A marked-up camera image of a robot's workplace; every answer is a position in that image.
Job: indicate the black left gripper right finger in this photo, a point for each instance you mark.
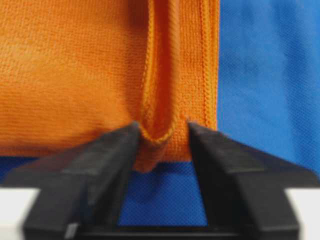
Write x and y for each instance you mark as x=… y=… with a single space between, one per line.
x=260 y=194

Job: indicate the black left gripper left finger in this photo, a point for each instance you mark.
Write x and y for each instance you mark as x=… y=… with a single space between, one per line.
x=51 y=197

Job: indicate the orange towel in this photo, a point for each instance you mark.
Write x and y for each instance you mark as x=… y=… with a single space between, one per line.
x=71 y=70

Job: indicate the blue table cloth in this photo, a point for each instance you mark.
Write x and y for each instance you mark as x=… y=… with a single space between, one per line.
x=268 y=97

